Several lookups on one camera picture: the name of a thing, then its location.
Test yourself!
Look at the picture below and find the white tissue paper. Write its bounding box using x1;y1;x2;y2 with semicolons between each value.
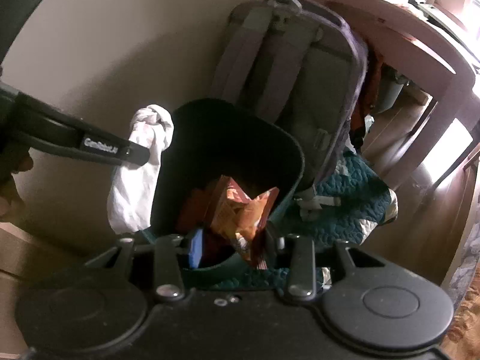
106;104;174;235

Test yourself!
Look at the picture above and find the orange red snack bag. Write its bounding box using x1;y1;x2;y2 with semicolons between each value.
177;175;279;270

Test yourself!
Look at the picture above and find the dark green trash bin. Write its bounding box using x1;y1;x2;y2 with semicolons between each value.
148;98;304;280

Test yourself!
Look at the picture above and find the person left hand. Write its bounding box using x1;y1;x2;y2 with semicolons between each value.
1;149;33;222

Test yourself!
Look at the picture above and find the teal white quilted blanket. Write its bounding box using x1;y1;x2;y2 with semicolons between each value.
210;149;398;291

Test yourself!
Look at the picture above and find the bed with orange patterned sheet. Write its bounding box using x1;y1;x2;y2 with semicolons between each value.
441;208;479;359

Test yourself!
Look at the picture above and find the purple grey backpack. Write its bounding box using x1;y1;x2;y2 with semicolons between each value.
210;0;368;210

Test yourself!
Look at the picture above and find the pink wooden desk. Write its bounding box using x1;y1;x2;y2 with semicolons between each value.
314;0;476;189

